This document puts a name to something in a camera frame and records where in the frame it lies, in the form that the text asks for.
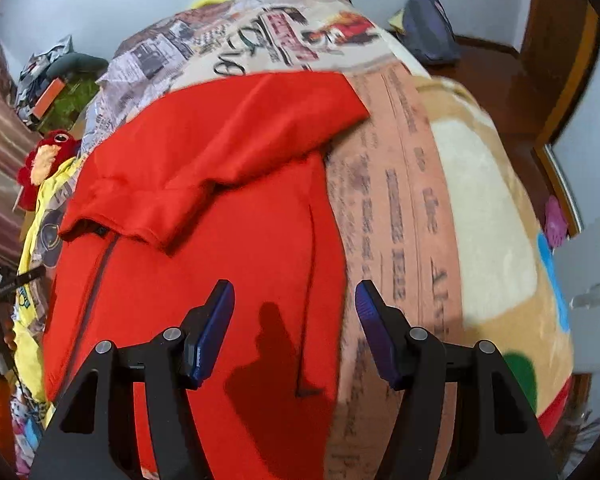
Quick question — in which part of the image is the white cabinet with stickers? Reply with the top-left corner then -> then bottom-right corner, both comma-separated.
550,210 -> 600,376

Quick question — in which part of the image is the orange box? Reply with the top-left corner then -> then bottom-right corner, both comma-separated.
32,77 -> 66,118

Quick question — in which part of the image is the dark grey pillow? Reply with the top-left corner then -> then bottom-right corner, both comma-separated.
45,54 -> 110,81

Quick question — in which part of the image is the brown wooden door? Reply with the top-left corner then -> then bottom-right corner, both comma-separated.
520,0 -> 591,131

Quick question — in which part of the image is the white sliding wardrobe door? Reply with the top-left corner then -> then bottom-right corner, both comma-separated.
532,5 -> 600,241

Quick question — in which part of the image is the pile of clutter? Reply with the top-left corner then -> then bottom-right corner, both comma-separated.
17,35 -> 76,111

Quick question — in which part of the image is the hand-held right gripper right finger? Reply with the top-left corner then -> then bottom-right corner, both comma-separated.
355,281 -> 561,480

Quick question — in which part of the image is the grey backpack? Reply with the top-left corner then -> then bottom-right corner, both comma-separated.
401,0 -> 462,66

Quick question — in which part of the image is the red zip jacket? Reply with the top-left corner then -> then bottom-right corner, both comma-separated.
42,71 -> 371,480

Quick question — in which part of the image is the yellow printed cloth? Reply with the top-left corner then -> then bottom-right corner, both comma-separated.
12,155 -> 88,403

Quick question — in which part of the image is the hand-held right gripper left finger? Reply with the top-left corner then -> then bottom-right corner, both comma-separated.
30,280 -> 236,480

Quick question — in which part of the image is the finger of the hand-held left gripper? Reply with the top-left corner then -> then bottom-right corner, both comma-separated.
0,266 -> 47,292

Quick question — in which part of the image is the yellow green bag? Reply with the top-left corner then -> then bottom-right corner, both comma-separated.
387,7 -> 408,36

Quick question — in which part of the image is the green patterned bag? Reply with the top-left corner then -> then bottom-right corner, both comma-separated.
45,77 -> 103,128

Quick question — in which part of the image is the red plush toy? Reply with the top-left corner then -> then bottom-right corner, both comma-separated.
17,129 -> 83,211

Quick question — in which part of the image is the pink toy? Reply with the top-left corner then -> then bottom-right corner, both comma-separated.
544,195 -> 569,249

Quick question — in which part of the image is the newspaper print blanket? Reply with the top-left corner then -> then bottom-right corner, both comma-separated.
10,0 -> 576,480

